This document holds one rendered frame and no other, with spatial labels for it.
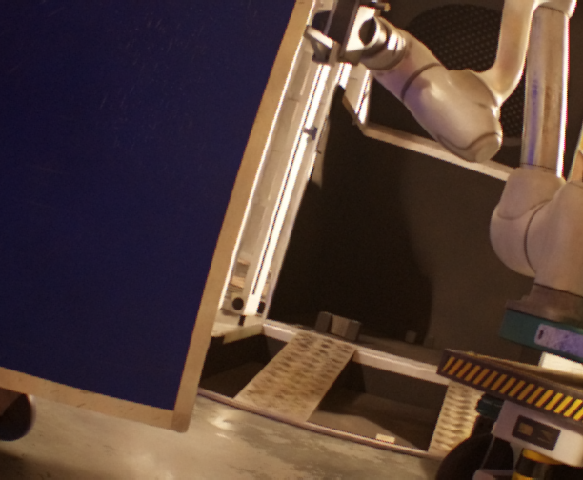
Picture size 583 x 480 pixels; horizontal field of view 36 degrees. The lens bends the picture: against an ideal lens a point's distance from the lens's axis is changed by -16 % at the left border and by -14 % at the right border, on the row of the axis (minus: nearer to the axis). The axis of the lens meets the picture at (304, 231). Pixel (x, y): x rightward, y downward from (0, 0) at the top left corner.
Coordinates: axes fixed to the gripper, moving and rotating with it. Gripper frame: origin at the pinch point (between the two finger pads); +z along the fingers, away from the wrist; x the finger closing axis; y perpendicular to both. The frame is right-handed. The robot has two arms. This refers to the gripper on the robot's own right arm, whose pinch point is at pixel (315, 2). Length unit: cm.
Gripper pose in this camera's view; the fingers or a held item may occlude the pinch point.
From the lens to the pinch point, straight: 145.4
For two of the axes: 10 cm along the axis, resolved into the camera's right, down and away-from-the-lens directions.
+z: -4.8, -1.5, -8.7
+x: -2.8, 9.6, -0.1
